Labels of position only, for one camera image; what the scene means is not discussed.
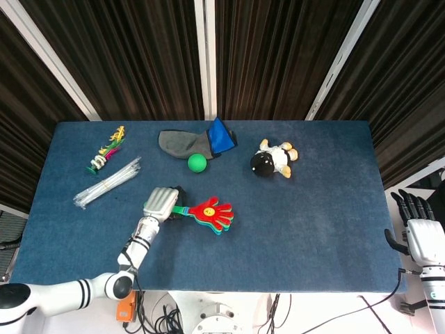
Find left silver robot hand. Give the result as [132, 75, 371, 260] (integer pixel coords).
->
[143, 186, 188, 222]

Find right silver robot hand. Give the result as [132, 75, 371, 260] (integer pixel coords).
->
[384, 189, 445, 268]

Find red hand clapper toy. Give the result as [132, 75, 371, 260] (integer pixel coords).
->
[172, 196, 236, 237]

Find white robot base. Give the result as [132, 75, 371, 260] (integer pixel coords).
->
[166, 292, 265, 334]

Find green rubber ball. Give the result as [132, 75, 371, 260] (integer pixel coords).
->
[187, 153, 208, 173]

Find bundle of clear straws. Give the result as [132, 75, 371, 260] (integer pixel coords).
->
[73, 156, 143, 210]

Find grey and blue sock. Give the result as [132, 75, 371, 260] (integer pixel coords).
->
[158, 117, 239, 161]

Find colourful feather shuttlecock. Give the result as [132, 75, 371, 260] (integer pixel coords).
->
[86, 125, 127, 174]

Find black and white plush toy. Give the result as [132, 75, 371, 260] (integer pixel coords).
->
[250, 138, 299, 180]

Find orange box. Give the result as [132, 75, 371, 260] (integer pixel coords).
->
[116, 291, 138, 323]

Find blue felt table cover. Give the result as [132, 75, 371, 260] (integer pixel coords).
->
[8, 120, 408, 294]

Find dark brown pleated curtain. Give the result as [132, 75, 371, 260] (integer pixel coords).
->
[0, 0, 445, 213]

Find grey office chair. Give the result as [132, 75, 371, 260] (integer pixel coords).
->
[0, 210, 29, 279]

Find long black cable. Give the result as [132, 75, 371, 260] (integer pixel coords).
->
[264, 267, 405, 334]

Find tangled black cables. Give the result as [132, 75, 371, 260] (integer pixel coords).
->
[137, 292, 187, 334]

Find white frame post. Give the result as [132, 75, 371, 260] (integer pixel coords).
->
[0, 0, 102, 122]
[193, 0, 217, 121]
[305, 0, 382, 121]

